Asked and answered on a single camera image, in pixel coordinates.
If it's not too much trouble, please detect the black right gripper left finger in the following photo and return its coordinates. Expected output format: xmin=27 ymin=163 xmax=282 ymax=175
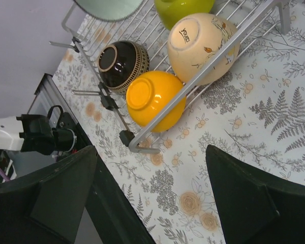
xmin=0 ymin=146 xmax=97 ymax=243

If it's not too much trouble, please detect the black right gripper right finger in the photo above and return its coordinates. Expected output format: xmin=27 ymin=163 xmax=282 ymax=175
xmin=206 ymin=145 xmax=305 ymax=243

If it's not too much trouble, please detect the pale green white bowl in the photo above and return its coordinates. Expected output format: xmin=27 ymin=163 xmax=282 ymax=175
xmin=74 ymin=0 xmax=143 ymax=21

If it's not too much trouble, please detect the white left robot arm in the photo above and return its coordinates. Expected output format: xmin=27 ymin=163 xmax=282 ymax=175
xmin=0 ymin=105 xmax=77 ymax=155

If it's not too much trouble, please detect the yellow bowl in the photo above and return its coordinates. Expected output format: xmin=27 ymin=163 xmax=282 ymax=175
xmin=126 ymin=70 xmax=184 ymax=128

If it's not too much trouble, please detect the dark brown patterned bowl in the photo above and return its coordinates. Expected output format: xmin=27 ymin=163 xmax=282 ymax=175
xmin=97 ymin=40 xmax=150 ymax=95

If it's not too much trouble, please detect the cream beige bowl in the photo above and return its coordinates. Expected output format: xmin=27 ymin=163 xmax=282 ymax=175
xmin=167 ymin=13 xmax=237 ymax=83

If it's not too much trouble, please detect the lime green bowl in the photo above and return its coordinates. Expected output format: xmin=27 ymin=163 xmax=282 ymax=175
xmin=154 ymin=0 xmax=215 ymax=31

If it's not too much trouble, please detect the aluminium frame rail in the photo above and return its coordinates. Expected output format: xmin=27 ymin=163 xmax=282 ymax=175
xmin=27 ymin=73 xmax=78 ymax=123

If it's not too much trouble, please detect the metal wire dish rack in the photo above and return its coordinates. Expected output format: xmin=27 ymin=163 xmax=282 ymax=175
xmin=53 ymin=1 xmax=290 ymax=153

